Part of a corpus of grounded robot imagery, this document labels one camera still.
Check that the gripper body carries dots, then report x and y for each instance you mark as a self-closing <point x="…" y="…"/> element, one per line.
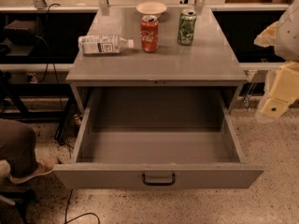
<point x="288" y="36"/>

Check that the grey top drawer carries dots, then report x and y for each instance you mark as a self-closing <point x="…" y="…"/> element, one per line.
<point x="128" y="132"/>

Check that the clear plastic water bottle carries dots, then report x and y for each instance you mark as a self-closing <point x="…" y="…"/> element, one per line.
<point x="103" y="44"/>

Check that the person's leg brown trousers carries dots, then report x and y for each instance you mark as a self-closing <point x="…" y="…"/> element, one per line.
<point x="17" y="147"/>

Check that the grey metal drawer cabinet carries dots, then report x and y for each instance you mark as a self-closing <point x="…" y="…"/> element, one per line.
<point x="208" y="61"/>

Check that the white paper bowl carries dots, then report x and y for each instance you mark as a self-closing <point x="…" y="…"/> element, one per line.
<point x="151" y="8"/>

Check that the black top drawer handle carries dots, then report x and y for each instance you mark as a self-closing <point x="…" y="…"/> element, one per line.
<point x="158" y="181"/>

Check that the green soda can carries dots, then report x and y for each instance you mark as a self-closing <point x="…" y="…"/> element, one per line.
<point x="186" y="26"/>

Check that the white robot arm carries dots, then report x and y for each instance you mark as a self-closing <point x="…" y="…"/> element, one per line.
<point x="283" y="35"/>

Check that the red cola can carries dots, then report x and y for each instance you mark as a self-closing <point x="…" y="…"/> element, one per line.
<point x="149" y="33"/>

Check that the tan shoe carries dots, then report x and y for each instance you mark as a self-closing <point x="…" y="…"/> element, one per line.
<point x="45" y="167"/>

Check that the black box on shelf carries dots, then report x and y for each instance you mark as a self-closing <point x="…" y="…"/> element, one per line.
<point x="21" y="32"/>

